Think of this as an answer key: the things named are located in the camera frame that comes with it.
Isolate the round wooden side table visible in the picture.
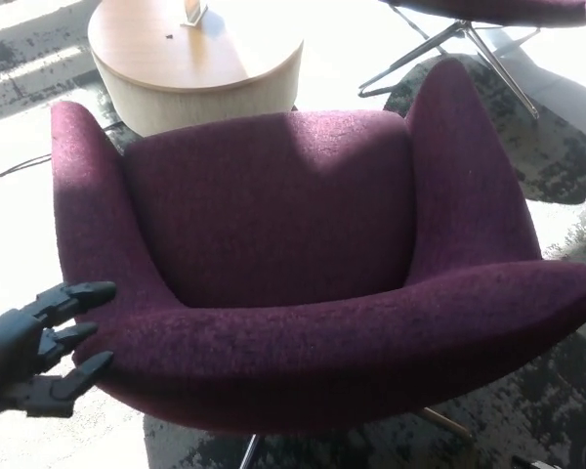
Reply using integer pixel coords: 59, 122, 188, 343
87, 0, 305, 137

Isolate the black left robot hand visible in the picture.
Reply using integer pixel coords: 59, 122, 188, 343
0, 279, 117, 419

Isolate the purple fabric swivel armchair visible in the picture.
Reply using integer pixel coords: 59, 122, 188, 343
50, 57, 586, 469

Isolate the purple chair with chrome base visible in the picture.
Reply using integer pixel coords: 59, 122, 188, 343
357, 0, 586, 120

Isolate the thin black floor cable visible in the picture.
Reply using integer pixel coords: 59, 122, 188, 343
0, 151, 54, 185

